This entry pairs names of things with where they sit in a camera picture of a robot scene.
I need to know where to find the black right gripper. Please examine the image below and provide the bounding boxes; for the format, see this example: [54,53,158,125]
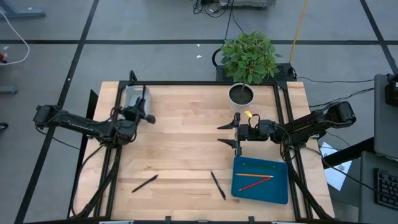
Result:
[216,111,243,157]

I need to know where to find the white floor cable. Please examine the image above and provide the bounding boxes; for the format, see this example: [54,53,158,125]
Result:
[0,9,31,66]

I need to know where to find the grey equipment on wheels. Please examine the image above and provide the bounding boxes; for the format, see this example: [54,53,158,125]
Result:
[218,0,277,9]

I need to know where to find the white plant pot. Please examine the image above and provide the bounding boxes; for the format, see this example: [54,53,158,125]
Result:
[228,82,256,107]

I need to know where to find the blue plastic tray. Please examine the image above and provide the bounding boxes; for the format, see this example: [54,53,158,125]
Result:
[231,155,289,205]

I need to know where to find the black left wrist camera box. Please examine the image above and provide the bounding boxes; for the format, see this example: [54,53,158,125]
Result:
[121,107,139,124]

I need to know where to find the white paper sheet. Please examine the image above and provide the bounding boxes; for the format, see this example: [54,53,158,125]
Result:
[319,141,353,192]

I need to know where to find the red pencil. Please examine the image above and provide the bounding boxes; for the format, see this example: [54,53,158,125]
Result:
[238,176,272,192]

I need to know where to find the orange pencil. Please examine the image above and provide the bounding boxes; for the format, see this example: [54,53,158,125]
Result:
[235,173,275,179]

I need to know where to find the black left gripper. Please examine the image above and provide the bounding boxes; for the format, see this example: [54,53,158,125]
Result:
[132,85,157,124]

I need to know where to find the black keyboard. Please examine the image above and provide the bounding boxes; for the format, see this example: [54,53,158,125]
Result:
[374,167,398,212]

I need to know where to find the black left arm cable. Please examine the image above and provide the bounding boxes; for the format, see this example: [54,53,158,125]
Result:
[70,144,105,218]

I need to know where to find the black floor cable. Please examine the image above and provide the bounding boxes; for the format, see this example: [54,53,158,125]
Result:
[295,75,376,85]
[309,87,376,109]

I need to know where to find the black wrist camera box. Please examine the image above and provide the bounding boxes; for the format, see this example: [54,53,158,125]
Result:
[241,123,259,142]
[121,107,139,124]

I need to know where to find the green pencil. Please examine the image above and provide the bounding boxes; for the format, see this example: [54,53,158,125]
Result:
[241,162,277,169]

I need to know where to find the grey table foot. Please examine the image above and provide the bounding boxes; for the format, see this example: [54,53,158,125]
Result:
[0,0,47,19]
[0,85,19,95]

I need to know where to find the black box device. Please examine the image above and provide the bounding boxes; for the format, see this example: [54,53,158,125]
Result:
[384,73,398,107]

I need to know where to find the grey desk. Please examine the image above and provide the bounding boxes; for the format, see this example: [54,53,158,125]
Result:
[358,151,398,224]

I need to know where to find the black aluminium rig frame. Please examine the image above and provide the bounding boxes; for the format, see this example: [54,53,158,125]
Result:
[67,79,335,224]

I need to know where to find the black cable bundle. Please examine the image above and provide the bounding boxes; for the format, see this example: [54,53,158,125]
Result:
[192,0,233,19]

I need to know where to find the black pen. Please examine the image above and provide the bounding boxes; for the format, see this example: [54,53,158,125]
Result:
[210,170,227,201]
[131,174,159,194]

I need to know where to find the white plastic bin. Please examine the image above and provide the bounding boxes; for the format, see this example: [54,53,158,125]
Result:
[123,85,153,116]

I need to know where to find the yellow cable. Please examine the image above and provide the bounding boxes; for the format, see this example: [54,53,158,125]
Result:
[288,0,310,64]

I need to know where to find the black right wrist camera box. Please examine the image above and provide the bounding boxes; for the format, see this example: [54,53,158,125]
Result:
[241,123,259,142]

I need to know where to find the green leafy plant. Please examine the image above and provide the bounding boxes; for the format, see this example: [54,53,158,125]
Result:
[219,30,280,86]

